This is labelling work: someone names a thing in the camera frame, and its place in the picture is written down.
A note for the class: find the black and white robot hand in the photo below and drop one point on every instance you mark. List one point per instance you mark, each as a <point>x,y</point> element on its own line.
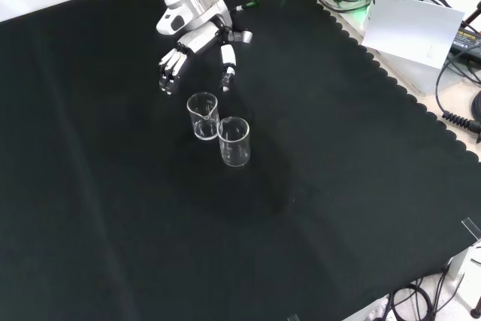
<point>199,39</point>

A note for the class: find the clear glass beaker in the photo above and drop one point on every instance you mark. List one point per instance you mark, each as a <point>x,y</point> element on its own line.
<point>233,150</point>
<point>199,131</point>

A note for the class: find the black bench cloth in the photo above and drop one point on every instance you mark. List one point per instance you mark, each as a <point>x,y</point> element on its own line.
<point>112,185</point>

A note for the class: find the pale board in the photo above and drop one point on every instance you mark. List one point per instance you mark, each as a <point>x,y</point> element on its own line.
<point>409,28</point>

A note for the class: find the black power adapter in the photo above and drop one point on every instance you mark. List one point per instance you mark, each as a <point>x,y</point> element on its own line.
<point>467,41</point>

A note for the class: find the black tripod leg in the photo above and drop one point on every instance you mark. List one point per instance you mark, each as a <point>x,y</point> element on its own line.
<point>471,17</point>

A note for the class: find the clear tape piece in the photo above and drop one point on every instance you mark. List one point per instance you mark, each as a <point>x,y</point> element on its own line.
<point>471,228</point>
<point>293,317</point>

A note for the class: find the white power strip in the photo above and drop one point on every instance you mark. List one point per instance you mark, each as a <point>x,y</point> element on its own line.
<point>377,309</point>

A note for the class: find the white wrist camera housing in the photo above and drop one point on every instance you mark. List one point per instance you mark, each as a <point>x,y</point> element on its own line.
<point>167,25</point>

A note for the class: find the white metal bracket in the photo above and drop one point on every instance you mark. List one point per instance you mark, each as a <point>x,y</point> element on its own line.
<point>466,272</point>

